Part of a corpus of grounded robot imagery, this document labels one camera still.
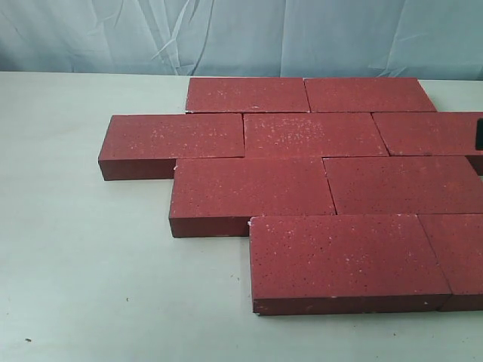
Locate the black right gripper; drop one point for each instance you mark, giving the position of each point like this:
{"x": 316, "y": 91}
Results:
{"x": 479, "y": 134}

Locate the red brick moved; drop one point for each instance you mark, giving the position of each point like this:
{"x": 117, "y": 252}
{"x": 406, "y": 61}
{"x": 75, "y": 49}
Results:
{"x": 217, "y": 197}

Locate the red brick front right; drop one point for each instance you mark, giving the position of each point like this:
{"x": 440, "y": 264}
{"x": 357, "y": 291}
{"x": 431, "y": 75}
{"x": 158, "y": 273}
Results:
{"x": 456, "y": 240}

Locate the red brick second row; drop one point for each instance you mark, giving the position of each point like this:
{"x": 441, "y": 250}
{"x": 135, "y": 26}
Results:
{"x": 410, "y": 184}

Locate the red brick back far right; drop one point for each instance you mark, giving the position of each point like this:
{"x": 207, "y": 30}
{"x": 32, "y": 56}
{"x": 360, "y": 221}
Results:
{"x": 367, "y": 95}

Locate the red brick front row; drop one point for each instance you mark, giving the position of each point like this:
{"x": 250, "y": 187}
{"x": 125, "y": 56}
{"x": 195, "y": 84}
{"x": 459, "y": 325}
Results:
{"x": 343, "y": 264}

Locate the white backdrop curtain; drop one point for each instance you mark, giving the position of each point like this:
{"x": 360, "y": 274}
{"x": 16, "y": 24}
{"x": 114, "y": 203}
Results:
{"x": 422, "y": 39}

